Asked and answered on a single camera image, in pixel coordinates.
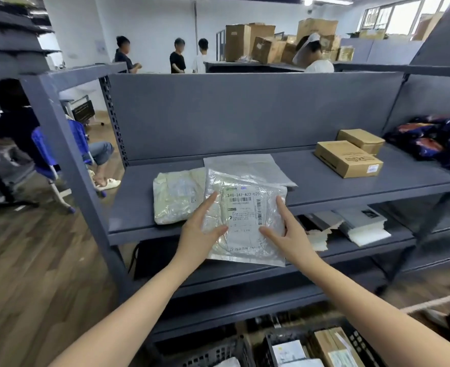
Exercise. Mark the person's left hand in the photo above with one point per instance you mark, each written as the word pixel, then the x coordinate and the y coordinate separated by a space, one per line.
pixel 194 240

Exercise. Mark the person's right hand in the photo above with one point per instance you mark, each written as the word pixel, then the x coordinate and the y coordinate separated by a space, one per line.
pixel 295 242

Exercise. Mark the person's right thumb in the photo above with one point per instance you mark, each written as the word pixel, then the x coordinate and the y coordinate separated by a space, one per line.
pixel 271 233

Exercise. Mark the person's left thumb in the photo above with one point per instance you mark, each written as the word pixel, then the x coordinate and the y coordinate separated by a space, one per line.
pixel 218 233

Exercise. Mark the clear labelled plastic packet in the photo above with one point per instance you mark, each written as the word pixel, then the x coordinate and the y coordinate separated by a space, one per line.
pixel 244 214

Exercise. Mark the person's right forearm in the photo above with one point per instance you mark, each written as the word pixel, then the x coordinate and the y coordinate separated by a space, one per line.
pixel 374 321

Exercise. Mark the person's left forearm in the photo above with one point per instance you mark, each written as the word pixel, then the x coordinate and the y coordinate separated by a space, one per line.
pixel 133 313

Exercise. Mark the torn white paper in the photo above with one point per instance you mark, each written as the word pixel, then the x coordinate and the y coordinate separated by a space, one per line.
pixel 320 236

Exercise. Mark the cream plastic packet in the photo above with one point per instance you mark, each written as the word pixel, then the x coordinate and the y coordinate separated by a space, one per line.
pixel 177 196

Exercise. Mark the grey plastic bag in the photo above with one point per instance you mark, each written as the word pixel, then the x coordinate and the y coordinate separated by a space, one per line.
pixel 247 166

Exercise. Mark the white foam-backed grey box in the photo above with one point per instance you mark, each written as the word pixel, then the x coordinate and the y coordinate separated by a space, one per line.
pixel 366 225

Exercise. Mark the large flat cardboard box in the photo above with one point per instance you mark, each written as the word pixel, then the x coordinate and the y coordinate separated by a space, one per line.
pixel 347 158

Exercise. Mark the white labelled packet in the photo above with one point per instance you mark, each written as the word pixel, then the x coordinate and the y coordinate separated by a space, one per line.
pixel 289 351

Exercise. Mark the grey metal shelf rack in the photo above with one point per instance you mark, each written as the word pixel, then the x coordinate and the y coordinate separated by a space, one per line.
pixel 247 114
pixel 442 53

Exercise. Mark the black plastic basket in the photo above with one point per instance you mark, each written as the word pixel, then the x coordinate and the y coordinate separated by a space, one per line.
pixel 213 355
pixel 358 347

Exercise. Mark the brown cardboard box with label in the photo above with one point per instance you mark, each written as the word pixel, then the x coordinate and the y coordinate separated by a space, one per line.
pixel 333 347

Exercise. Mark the small flat cardboard box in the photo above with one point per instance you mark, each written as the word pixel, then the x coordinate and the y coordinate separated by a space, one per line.
pixel 362 139

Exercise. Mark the black crate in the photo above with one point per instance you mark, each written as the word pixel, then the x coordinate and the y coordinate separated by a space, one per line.
pixel 83 111

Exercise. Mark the pile of colourful snack bags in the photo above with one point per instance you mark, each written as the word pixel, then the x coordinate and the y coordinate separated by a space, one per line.
pixel 431 141

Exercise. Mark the blue chair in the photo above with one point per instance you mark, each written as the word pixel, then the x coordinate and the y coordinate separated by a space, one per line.
pixel 45 156

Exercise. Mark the pile of cardboard boxes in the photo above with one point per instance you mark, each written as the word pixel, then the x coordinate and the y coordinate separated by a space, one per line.
pixel 263 43

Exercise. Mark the ceiling light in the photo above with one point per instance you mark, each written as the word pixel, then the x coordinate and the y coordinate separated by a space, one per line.
pixel 326 0

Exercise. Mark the window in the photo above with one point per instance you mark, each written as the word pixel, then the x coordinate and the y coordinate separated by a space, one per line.
pixel 400 15

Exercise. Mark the stack of grey shelf boards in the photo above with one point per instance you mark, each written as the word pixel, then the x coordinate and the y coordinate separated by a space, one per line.
pixel 7 38

